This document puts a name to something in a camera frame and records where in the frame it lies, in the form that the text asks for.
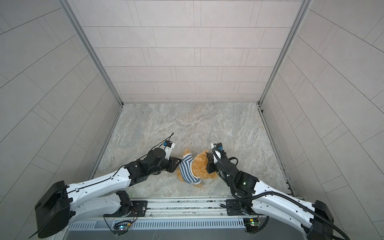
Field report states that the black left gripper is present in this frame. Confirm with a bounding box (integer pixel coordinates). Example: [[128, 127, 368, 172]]
[[147, 155, 184, 176]]

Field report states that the brown plush teddy bear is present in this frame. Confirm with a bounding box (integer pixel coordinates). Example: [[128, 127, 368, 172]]
[[175, 149, 218, 187]]

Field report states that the blue white striped knit sweater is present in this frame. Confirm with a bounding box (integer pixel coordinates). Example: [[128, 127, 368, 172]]
[[179, 153, 202, 185]]

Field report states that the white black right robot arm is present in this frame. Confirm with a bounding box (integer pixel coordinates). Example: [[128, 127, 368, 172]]
[[207, 151, 334, 240]]

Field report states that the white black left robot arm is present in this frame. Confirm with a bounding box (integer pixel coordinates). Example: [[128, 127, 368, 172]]
[[35, 147, 182, 239]]

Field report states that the right green circuit board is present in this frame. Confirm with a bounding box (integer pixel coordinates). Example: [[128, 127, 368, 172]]
[[243, 219, 260, 234]]

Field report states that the green circuit board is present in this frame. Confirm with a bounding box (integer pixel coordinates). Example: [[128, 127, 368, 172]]
[[243, 219, 260, 234], [113, 220, 133, 236]]

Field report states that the left green circuit board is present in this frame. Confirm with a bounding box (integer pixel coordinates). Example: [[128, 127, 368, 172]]
[[113, 220, 133, 236]]

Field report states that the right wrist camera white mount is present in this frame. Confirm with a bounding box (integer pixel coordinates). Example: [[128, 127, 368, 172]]
[[211, 143, 224, 164]]

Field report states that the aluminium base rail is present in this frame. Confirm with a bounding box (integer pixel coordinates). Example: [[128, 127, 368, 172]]
[[55, 197, 304, 240]]

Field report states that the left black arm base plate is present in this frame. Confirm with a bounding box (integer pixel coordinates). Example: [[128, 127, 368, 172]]
[[127, 200, 148, 218]]

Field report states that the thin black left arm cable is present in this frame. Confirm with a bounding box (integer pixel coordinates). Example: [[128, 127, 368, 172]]
[[28, 132, 175, 239]]

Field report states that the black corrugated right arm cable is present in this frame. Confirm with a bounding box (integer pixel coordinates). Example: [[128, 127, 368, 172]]
[[211, 149, 351, 240]]

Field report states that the right aluminium corner post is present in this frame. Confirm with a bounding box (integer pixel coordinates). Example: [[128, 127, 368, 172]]
[[259, 0, 312, 106]]

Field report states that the aluminium corner post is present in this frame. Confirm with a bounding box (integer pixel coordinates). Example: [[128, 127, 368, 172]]
[[58, 0, 124, 108], [259, 0, 312, 106]]

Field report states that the left aluminium corner post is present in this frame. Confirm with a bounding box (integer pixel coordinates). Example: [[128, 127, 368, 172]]
[[58, 0, 124, 108]]

